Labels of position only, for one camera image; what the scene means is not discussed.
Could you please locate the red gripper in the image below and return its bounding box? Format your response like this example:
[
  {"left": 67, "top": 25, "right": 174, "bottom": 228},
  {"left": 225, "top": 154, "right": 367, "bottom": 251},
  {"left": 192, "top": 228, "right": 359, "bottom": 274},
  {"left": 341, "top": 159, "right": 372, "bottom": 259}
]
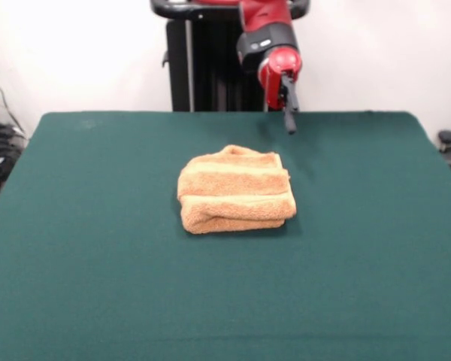
[{"left": 257, "top": 47, "right": 304, "bottom": 135}]

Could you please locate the orange terry towel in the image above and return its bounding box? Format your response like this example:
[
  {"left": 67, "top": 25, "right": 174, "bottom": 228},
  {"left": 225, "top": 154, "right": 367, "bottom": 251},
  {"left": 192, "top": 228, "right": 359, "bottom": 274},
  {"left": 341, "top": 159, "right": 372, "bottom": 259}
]
[{"left": 177, "top": 144, "right": 298, "bottom": 235}]

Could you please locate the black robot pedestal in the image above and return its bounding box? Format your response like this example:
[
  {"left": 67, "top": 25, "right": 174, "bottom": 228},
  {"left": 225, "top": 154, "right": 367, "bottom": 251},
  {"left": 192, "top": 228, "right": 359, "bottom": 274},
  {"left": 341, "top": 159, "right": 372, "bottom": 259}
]
[{"left": 149, "top": 0, "right": 310, "bottom": 113}]

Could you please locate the dark green table cloth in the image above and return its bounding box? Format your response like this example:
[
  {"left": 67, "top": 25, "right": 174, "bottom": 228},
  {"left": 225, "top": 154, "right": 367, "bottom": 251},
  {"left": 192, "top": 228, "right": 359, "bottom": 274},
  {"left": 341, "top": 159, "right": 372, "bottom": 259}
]
[{"left": 0, "top": 110, "right": 451, "bottom": 361}]

